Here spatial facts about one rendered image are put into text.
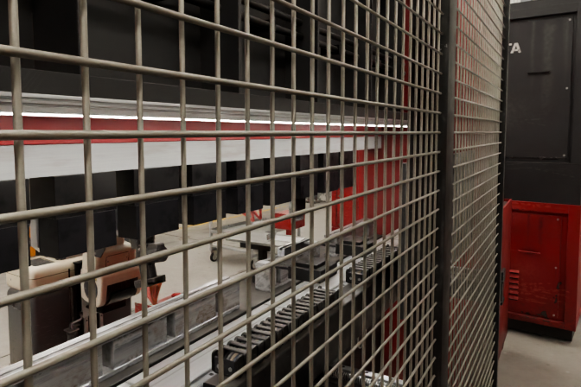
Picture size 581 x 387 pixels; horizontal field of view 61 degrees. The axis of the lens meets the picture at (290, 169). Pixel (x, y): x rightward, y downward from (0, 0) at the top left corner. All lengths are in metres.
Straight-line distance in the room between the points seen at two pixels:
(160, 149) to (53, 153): 0.29
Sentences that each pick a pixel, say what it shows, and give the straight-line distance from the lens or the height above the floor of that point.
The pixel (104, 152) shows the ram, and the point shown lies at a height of 1.38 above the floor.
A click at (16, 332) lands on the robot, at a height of 0.49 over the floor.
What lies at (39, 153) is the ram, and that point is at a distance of 1.04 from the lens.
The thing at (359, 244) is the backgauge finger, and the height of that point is 1.03.
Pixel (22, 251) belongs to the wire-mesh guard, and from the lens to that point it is 0.18.
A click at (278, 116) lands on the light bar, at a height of 1.47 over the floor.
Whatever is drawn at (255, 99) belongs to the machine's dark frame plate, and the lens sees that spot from 1.24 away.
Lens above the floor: 1.43
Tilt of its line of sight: 4 degrees down
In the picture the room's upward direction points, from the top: straight up
